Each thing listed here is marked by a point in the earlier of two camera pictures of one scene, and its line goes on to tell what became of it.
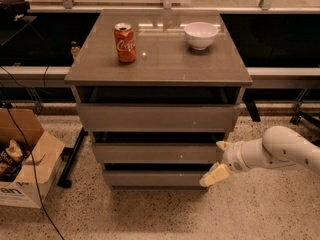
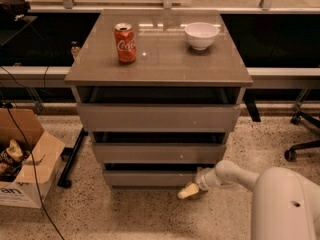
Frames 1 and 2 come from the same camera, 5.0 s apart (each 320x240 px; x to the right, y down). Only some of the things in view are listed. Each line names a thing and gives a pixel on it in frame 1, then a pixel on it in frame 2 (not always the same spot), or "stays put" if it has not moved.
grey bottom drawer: (161, 175) stays put
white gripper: (232, 157) -> (202, 179)
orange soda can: (125, 42) stays put
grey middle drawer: (157, 147) stays put
